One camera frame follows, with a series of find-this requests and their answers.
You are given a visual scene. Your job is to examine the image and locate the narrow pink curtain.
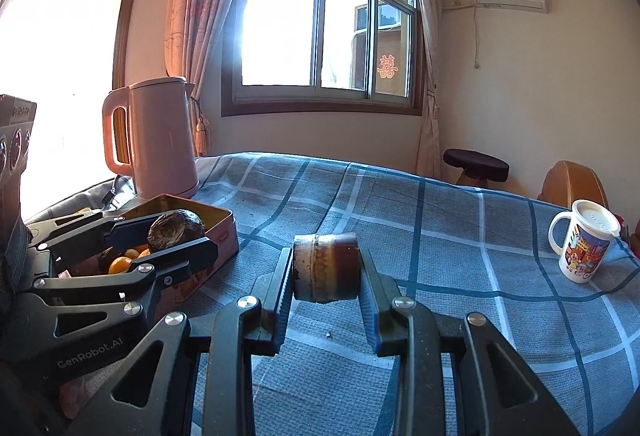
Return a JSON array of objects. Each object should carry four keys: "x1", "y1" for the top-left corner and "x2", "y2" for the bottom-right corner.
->
[{"x1": 411, "y1": 0, "x2": 444, "y2": 179}]

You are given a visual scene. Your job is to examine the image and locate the wooden framed glass door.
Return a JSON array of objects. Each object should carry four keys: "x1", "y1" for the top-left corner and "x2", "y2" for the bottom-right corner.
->
[{"x1": 0, "y1": 0, "x2": 146, "y2": 217}]

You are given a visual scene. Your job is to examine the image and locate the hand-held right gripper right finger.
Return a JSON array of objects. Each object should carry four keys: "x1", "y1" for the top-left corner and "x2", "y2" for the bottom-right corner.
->
[{"x1": 356, "y1": 248, "x2": 583, "y2": 436}]

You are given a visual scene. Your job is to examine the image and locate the blue plaid tablecloth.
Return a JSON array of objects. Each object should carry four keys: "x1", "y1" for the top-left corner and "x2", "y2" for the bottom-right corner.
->
[{"x1": 25, "y1": 151, "x2": 640, "y2": 436}]

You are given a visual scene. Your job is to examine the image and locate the wide pink curtain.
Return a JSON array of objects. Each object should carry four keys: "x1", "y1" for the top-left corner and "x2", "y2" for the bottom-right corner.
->
[{"x1": 164, "y1": 0, "x2": 266, "y2": 157}]

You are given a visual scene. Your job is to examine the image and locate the white cartoon print mug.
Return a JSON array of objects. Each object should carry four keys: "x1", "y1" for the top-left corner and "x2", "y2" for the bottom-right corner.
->
[{"x1": 548, "y1": 199, "x2": 622, "y2": 284}]

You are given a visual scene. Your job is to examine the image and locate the cut sugar cane piece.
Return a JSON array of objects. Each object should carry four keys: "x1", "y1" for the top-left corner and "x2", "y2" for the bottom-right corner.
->
[{"x1": 292, "y1": 232, "x2": 360, "y2": 304}]

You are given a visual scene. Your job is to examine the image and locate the air conditioner cord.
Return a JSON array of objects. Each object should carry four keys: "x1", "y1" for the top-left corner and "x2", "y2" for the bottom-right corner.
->
[{"x1": 472, "y1": 8, "x2": 482, "y2": 69}]

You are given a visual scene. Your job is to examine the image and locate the pink electric kettle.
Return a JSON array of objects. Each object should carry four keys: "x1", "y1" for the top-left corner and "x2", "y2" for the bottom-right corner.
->
[{"x1": 102, "y1": 77, "x2": 200, "y2": 200}]

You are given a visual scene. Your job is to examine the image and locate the pink tin box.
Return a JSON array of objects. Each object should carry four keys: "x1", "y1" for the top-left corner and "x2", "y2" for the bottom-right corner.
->
[{"x1": 55, "y1": 194, "x2": 238, "y2": 304}]

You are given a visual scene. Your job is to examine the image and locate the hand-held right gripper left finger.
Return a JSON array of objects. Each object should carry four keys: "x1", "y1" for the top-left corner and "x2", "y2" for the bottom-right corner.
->
[{"x1": 65, "y1": 246, "x2": 296, "y2": 436}]

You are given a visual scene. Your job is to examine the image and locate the black round stool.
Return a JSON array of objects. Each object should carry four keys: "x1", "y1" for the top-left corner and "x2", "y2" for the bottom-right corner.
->
[{"x1": 442, "y1": 148, "x2": 510, "y2": 189}]

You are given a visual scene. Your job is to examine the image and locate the brown framed sliding window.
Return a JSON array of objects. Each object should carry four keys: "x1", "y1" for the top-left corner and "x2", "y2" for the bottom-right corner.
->
[{"x1": 221, "y1": 0, "x2": 426, "y2": 117}]

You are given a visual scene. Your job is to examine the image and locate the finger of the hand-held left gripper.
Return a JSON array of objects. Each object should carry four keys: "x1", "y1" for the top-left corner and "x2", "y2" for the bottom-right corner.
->
[
  {"x1": 30, "y1": 237, "x2": 220, "y2": 313},
  {"x1": 27, "y1": 211, "x2": 166, "y2": 263}
]

